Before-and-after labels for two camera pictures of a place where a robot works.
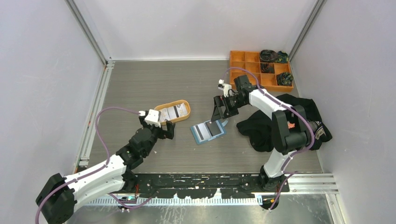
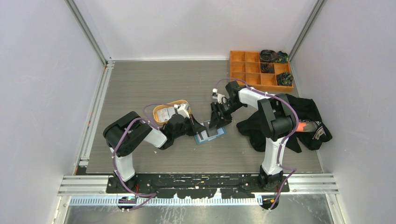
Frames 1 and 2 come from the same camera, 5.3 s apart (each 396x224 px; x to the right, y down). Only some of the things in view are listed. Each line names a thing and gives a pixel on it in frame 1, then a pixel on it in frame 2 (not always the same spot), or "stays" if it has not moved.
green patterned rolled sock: [283, 57] stays
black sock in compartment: [265, 68] stays
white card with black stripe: [201, 132] stays
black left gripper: [163, 133] → [195, 127]
